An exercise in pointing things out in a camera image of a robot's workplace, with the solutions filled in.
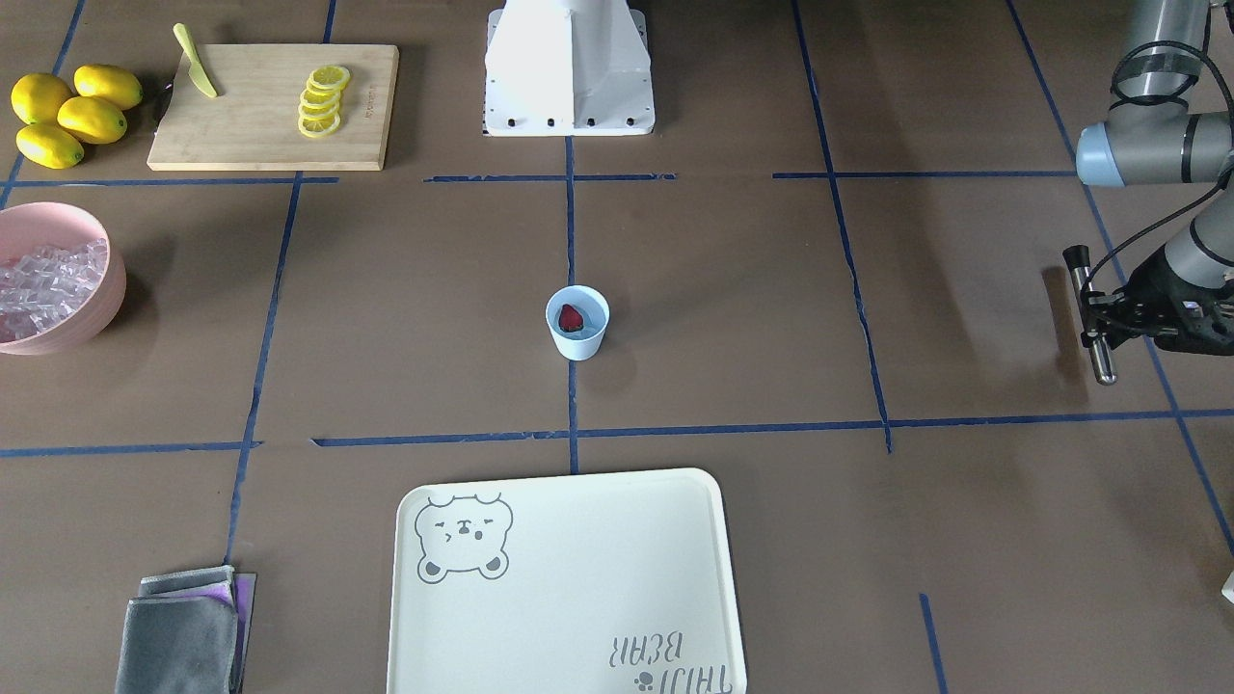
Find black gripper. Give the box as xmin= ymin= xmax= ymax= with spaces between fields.
xmin=1080 ymin=249 xmax=1233 ymax=356

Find steel muddler black tip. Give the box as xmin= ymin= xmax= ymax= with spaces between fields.
xmin=1062 ymin=245 xmax=1116 ymax=387

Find red strawberry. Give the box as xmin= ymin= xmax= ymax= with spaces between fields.
xmin=557 ymin=304 xmax=586 ymax=333

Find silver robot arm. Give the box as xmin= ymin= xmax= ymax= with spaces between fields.
xmin=1076 ymin=1 xmax=1233 ymax=357

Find light blue plastic cup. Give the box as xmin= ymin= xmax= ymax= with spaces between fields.
xmin=544 ymin=284 xmax=611 ymax=361

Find pink bowl of ice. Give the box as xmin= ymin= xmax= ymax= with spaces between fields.
xmin=1 ymin=201 xmax=127 ymax=356

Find cream bear tray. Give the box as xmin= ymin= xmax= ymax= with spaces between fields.
xmin=385 ymin=468 xmax=748 ymax=693

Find lemon slices row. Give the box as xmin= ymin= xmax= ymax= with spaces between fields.
xmin=297 ymin=65 xmax=352 ymax=138

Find wooden cutting board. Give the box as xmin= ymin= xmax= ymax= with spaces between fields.
xmin=147 ymin=43 xmax=400 ymax=172

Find yellow-green plastic knife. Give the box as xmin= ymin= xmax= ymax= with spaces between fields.
xmin=173 ymin=22 xmax=218 ymax=98

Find grey folded cloth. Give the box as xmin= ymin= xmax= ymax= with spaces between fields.
xmin=115 ymin=564 xmax=258 ymax=693

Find yellow lemon back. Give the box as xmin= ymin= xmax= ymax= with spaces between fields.
xmin=73 ymin=65 xmax=146 ymax=112
xmin=10 ymin=73 xmax=74 ymax=123

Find yellow lemon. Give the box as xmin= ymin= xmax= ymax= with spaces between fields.
xmin=73 ymin=65 xmax=146 ymax=112
xmin=10 ymin=73 xmax=74 ymax=123
xmin=57 ymin=96 xmax=128 ymax=144
xmin=14 ymin=123 xmax=85 ymax=170

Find yellow lemon front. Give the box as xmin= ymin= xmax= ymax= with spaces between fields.
xmin=57 ymin=96 xmax=128 ymax=144
xmin=14 ymin=123 xmax=85 ymax=170

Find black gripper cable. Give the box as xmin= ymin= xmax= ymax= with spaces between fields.
xmin=1085 ymin=40 xmax=1234 ymax=290

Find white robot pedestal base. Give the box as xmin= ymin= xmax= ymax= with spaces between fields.
xmin=482 ymin=1 xmax=656 ymax=137

